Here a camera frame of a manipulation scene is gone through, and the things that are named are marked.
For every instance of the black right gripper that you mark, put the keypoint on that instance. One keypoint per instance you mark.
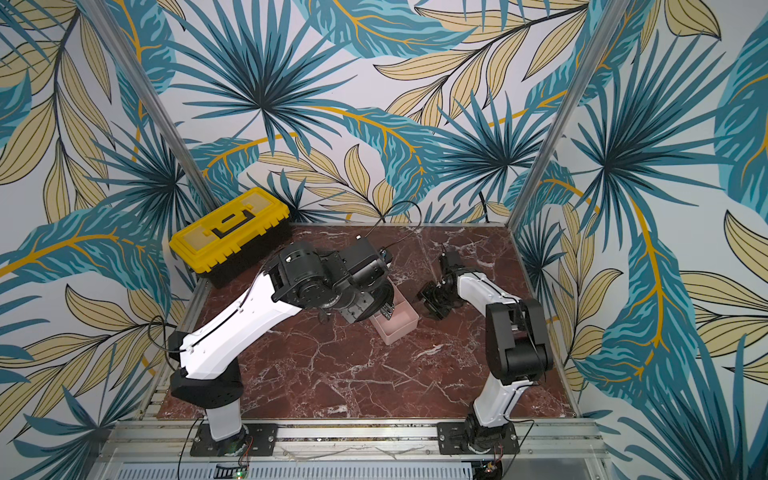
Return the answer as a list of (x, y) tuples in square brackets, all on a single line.
[(437, 294)]

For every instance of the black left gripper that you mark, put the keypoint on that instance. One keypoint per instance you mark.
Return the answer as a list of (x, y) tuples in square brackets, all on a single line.
[(368, 301)]

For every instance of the pink plastic divided organizer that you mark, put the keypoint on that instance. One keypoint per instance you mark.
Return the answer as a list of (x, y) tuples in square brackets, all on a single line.
[(403, 320)]

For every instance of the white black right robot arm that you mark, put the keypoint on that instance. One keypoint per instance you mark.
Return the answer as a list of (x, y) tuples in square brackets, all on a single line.
[(517, 350)]

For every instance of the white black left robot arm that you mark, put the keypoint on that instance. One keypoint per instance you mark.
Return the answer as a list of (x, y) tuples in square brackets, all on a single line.
[(352, 282)]

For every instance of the yellow black toolbox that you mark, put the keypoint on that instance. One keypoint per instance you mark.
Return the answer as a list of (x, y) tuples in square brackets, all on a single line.
[(233, 238)]

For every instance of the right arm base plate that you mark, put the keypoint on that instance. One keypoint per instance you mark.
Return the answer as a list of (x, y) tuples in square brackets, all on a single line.
[(455, 438)]

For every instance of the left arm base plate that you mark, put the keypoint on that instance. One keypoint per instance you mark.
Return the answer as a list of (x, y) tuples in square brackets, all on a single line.
[(254, 439)]

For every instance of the aluminium front rail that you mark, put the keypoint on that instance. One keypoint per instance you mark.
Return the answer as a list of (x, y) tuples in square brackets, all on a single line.
[(557, 448)]

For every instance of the right corner aluminium post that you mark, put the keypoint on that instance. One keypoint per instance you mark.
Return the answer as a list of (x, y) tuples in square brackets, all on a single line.
[(594, 51)]

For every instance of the corner aluminium post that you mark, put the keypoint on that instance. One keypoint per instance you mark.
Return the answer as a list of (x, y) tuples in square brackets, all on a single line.
[(108, 29), (594, 51)]

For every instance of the left corner aluminium post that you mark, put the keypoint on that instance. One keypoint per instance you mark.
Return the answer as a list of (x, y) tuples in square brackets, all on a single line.
[(108, 29)]

